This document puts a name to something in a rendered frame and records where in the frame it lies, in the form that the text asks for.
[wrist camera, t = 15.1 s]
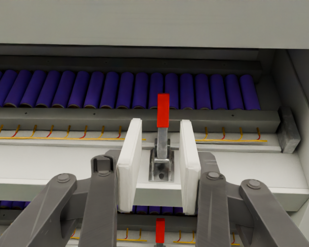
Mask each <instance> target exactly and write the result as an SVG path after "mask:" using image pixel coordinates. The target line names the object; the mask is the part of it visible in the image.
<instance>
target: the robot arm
mask: <svg viewBox="0 0 309 247"><path fill-rule="evenodd" d="M141 156H142V120H140V119H135V118H133V120H131V122H130V125H129V129H128V132H127V135H126V138H125V141H124V144H123V147H122V149H110V150H108V151H107V152H106V153H105V154H102V155H97V156H94V157H93V158H92V159H91V160H90V161H91V177H90V178H87V179H81V180H77V178H76V176H75V175H74V174H71V173H60V174H58V175H56V176H54V177H53V178H52V179H51V180H50V181H49V182H48V183H47V184H46V185H45V186H44V188H43V189H42V190H41V191H40V192H39V193H38V194H37V196H36V197H35V198H34V199H33V200H32V201H31V202H30V204H29V205H28V206H27V207H26V208H25V209H24V210H23V211H22V213H21V214H20V215H19V216H18V217H17V218H16V219H15V220H14V222H13V223H12V224H11V225H10V226H9V227H8V228H7V229H6V230H5V232H4V233H3V234H2V235H1V236H0V247H65V246H66V244H67V243H68V241H69V239H70V237H71V236H72V234H73V232H74V230H75V229H76V227H77V225H78V223H79V221H80V218H83V221H82V226H81V232H80V237H79V243H78V247H117V210H118V211H120V212H122V213H130V211H132V206H133V201H134V195H135V189H136V184H137V179H138V173H139V167H140V162H141ZM179 164H180V182H181V194H182V206H183V213H185V215H195V214H197V211H198V218H197V231H196V243H195V247H231V237H230V224H229V222H232V223H234V224H235V228H236V230H237V232H238V235H239V237H240V239H241V241H242V243H243V245H244V247H309V242H308V240H307V239H306V238H305V236H304V235H303V234H302V232H301V231H300V229H299V228H298V227H297V225H296V224H295V223H294V221H293V220H292V219H291V217H290V216H289V215H288V213H287V212H286V211H285V210H284V208H283V207H282V206H281V204H280V203H279V201H278V200H277V199H276V197H275V196H274V195H273V193H272V192H271V191H270V189H269V188H268V187H267V185H266V184H264V183H263V182H261V181H259V180H256V179H245V180H243V181H242V182H241V184H240V185H236V184H232V183H229V182H227V181H226V178H225V176H224V175H223V174H221V173H220V171H219V168H218V165H217V162H216V158H215V156H214V155H213V154H212V153H211V152H200V151H197V147H196V143H195V138H194V133H193V129H192V124H191V122H190V120H182V121H181V122H180V143H179Z"/></svg>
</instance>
